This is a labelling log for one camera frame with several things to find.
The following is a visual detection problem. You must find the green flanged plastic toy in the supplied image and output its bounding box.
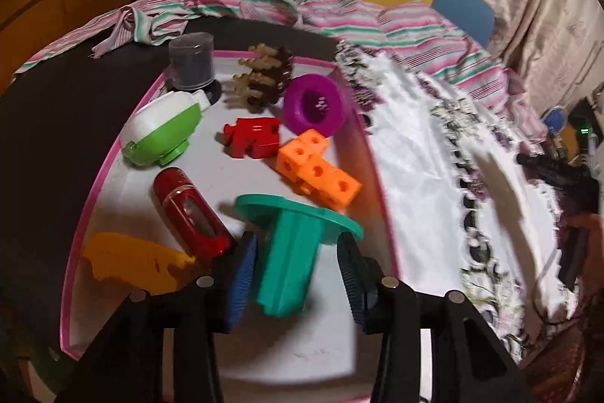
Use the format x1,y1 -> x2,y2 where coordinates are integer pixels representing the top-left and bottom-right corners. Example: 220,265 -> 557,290
234,194 -> 364,318

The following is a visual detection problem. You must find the red glossy bottle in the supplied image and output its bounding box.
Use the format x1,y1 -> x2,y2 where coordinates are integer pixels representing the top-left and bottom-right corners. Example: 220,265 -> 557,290
153,167 -> 236,270

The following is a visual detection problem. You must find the yellow plastic case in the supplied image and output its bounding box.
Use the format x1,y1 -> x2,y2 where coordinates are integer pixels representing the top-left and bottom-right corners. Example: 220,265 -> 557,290
81,232 -> 197,295

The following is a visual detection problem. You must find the orange cube block toy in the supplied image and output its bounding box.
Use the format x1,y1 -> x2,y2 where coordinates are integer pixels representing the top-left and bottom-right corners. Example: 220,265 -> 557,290
274,129 -> 362,212

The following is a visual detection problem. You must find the red puzzle piece block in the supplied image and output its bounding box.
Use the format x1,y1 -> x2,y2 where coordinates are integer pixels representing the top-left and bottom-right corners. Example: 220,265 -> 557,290
222,117 -> 280,159

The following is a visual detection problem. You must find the white green plastic container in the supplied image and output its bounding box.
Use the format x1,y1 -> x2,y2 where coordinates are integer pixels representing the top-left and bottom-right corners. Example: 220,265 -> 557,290
119,90 -> 211,168

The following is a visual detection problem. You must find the magenta plastic funnel cup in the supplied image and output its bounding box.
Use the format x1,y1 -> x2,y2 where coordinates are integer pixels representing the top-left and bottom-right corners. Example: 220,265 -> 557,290
280,74 -> 349,137

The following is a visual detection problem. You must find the brown scalp massage brush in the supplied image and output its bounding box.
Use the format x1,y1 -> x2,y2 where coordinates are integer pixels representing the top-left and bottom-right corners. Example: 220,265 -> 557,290
233,43 -> 294,113

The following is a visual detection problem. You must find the clear capped black jar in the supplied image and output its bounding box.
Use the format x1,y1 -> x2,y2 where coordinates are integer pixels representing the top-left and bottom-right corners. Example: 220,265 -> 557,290
168,32 -> 222,105

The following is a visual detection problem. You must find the person's right hand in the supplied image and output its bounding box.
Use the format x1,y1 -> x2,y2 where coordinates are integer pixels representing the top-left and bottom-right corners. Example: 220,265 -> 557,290
561,213 -> 603,318

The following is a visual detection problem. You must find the blue object on clutter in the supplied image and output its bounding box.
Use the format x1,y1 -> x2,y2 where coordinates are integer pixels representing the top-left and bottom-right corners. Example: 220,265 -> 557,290
542,107 -> 567,134

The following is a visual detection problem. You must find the pink shallow tray box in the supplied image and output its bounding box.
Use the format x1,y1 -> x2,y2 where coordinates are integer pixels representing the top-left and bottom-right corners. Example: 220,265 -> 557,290
58,49 -> 402,403

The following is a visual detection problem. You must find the white embroidered floral tablecloth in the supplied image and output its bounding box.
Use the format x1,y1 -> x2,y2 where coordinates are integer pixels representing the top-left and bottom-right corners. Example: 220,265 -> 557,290
330,39 -> 582,403

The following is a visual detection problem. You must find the pink green striped cloth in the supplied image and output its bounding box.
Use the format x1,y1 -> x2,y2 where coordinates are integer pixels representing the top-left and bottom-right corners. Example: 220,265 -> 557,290
18,0 -> 547,143

